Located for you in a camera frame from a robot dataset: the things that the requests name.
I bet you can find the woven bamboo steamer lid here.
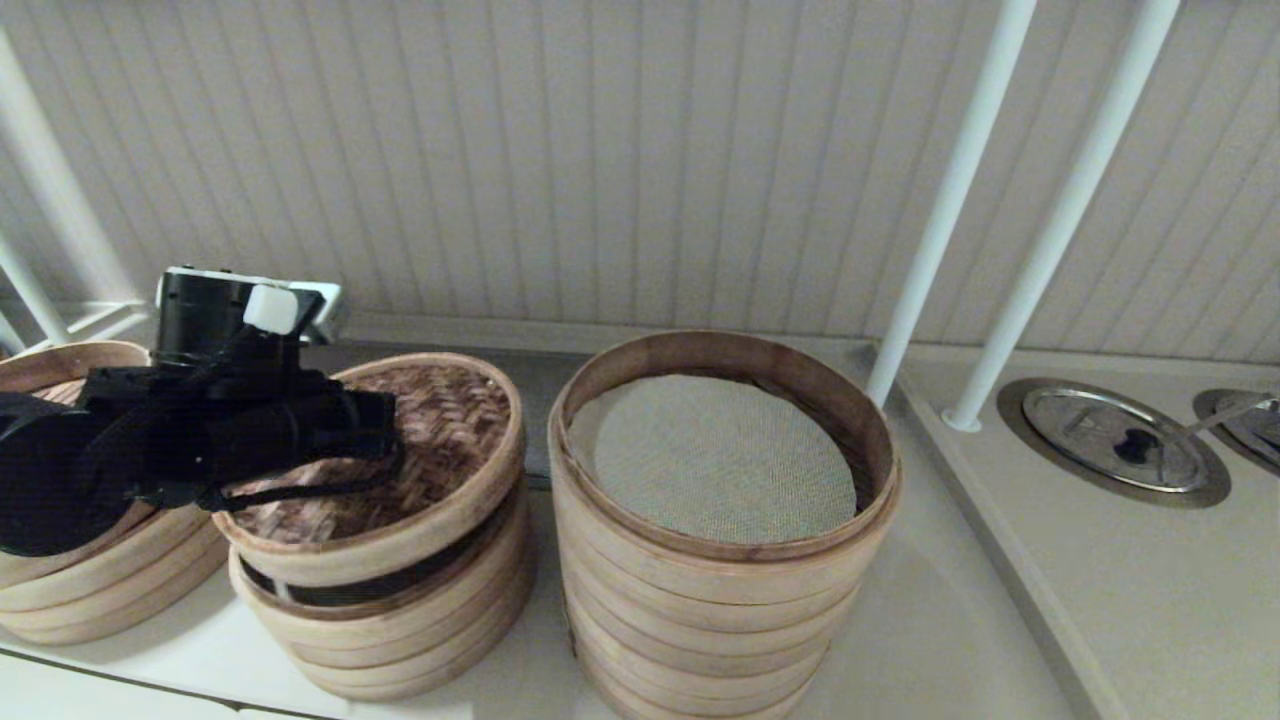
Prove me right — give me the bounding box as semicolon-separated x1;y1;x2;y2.
213;352;528;588

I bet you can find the short bamboo steamer stack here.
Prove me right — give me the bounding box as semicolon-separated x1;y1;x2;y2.
228;480;536;701

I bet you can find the grey mesh steamer liner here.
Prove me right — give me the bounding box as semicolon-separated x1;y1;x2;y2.
568;375;858;544

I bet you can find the tall bamboo steamer stack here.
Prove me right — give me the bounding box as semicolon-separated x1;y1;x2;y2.
548;332;901;720

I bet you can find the round steel lid black knob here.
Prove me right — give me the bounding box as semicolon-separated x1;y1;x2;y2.
1022;388;1209;493

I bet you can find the round steel pot lid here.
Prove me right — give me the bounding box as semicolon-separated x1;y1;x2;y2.
1192;388;1280;476

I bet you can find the perforated steel steam panel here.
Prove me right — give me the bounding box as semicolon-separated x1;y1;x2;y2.
300;340;596;491

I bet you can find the thin white metal pole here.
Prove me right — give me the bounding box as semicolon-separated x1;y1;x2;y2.
0;230;73;346

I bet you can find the thick white metal pole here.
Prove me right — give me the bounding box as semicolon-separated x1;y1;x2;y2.
0;25;146;306

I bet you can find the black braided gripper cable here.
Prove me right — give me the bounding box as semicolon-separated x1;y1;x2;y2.
200;440;406;513

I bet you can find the silver white wrist camera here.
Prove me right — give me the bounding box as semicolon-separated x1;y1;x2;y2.
300;283;349;344

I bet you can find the white rack base rail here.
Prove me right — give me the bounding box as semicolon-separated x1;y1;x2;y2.
40;300;153;346

